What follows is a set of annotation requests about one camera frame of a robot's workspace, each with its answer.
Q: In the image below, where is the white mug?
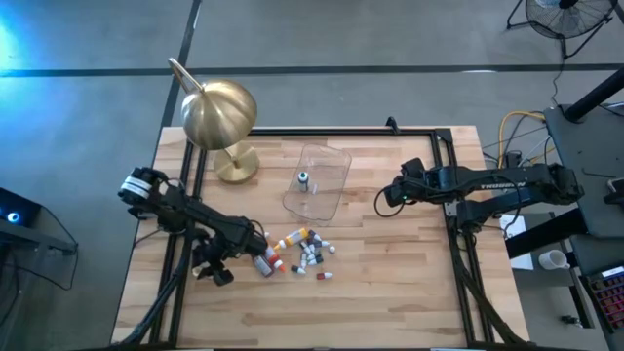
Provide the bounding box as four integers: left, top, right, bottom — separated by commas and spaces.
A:
537, 249, 571, 271

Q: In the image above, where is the black pole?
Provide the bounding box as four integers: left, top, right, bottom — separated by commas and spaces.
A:
564, 66, 624, 123

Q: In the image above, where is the yellow cable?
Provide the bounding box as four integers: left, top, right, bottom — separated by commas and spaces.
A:
497, 110, 547, 176

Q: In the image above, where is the keypad with coloured keys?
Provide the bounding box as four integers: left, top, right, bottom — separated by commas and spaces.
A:
582, 265, 624, 332

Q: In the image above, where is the white paper sheet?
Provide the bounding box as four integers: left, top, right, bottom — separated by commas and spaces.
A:
499, 213, 536, 272

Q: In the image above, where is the large dark red colouring bottle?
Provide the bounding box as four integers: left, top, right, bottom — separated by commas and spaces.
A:
252, 253, 275, 279

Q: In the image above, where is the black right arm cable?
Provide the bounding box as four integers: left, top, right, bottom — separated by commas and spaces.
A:
373, 186, 407, 219

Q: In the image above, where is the black floor fan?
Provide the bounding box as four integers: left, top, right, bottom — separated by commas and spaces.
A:
505, 0, 618, 60

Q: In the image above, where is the black aluminium table frame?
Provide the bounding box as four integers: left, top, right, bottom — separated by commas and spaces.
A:
148, 127, 532, 350

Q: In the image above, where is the large yellow colouring bottle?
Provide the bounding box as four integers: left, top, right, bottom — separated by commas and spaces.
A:
277, 227, 310, 252

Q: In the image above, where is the black side desk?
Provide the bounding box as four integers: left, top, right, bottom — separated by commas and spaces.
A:
542, 102, 624, 351

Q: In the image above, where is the clear plastic bin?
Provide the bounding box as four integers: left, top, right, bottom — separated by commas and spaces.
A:
282, 142, 353, 223

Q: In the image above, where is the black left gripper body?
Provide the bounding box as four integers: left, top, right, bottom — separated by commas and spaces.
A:
221, 217, 267, 257

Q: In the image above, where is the black box with blue light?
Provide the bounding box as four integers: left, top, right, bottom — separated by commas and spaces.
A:
0, 186, 79, 292

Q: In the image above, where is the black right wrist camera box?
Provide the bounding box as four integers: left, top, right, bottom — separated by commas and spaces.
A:
400, 157, 426, 179

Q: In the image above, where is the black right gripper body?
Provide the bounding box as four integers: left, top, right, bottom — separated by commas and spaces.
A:
392, 168, 445, 205

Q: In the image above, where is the brass dome table lamp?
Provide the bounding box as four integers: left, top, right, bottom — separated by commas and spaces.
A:
167, 57, 261, 185

